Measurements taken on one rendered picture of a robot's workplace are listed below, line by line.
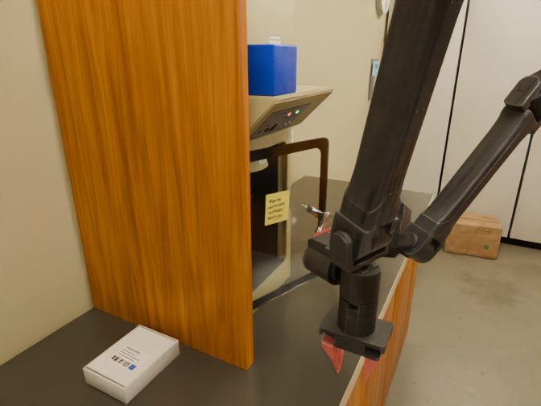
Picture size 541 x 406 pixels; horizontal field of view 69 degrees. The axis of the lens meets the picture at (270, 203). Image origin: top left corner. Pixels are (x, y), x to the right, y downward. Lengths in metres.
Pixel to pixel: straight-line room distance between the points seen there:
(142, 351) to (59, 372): 0.18
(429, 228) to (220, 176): 0.44
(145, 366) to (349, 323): 0.47
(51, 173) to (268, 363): 0.67
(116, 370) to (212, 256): 0.31
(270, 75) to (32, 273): 0.73
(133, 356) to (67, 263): 0.34
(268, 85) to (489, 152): 0.47
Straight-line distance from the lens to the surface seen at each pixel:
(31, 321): 1.15
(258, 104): 0.75
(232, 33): 0.68
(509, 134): 0.93
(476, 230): 3.65
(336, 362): 0.69
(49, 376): 1.03
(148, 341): 0.97
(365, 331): 0.62
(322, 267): 0.62
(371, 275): 0.57
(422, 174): 3.92
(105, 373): 0.93
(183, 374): 0.94
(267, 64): 0.75
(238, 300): 0.83
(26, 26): 1.05
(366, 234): 0.52
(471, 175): 0.91
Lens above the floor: 1.58
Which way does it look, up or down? 20 degrees down
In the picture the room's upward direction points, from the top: straight up
